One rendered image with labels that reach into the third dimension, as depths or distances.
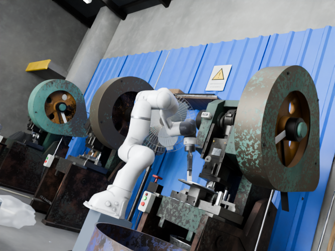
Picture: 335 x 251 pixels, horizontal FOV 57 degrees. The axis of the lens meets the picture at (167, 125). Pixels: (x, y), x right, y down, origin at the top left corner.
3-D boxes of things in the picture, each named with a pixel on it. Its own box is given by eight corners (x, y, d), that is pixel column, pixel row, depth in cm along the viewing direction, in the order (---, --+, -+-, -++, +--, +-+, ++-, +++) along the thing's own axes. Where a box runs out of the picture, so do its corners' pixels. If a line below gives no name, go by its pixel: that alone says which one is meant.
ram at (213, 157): (213, 175, 208) (227, 135, 215) (197, 171, 219) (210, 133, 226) (227, 182, 220) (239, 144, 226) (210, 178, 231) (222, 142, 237)
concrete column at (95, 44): (24, 179, 610) (109, 4, 708) (17, 175, 639) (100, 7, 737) (43, 186, 637) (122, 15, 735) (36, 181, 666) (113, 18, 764)
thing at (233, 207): (234, 212, 198) (239, 196, 200) (214, 204, 210) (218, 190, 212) (239, 214, 201) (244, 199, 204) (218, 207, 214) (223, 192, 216)
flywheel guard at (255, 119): (247, 168, 162) (287, 38, 180) (205, 159, 182) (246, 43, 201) (312, 212, 228) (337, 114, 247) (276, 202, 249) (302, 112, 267)
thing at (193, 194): (186, 202, 192) (193, 182, 195) (170, 196, 202) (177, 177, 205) (208, 211, 208) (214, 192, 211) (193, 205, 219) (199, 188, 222)
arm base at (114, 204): (89, 208, 144) (101, 181, 147) (80, 201, 160) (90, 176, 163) (129, 222, 153) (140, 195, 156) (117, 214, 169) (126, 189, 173)
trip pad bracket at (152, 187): (149, 208, 216) (159, 182, 221) (140, 205, 223) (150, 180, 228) (154, 210, 220) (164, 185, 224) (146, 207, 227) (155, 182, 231)
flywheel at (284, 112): (328, 157, 226) (282, 208, 182) (301, 153, 241) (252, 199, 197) (323, 61, 205) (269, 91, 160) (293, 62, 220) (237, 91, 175)
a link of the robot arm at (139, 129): (138, 118, 159) (119, 116, 173) (131, 166, 158) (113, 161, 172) (154, 121, 166) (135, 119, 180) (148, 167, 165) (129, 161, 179)
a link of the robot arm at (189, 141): (184, 136, 205) (184, 144, 204) (203, 137, 206) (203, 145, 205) (182, 140, 217) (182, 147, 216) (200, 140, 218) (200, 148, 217)
